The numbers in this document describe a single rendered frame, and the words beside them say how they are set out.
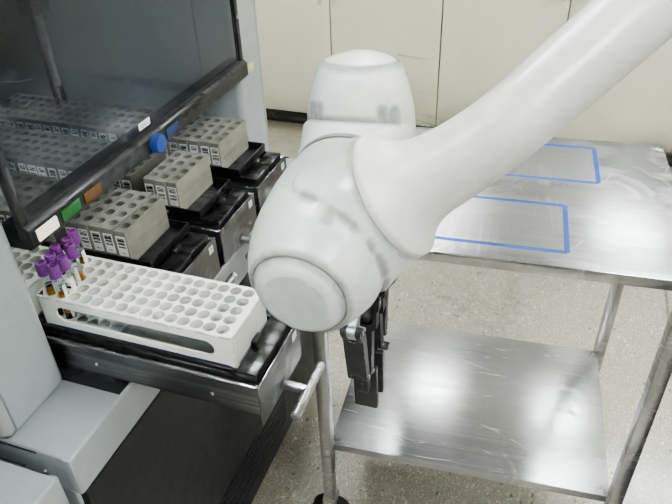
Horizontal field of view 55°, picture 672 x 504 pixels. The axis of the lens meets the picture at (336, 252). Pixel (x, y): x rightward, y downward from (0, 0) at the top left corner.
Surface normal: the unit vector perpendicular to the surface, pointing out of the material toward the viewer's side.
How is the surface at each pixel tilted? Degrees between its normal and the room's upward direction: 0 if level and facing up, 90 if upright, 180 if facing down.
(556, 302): 0
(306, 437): 0
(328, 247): 40
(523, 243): 0
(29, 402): 90
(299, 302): 95
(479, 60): 90
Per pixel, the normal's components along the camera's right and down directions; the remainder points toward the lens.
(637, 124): -0.32, 0.56
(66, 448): -0.04, -0.81
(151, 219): 0.95, 0.16
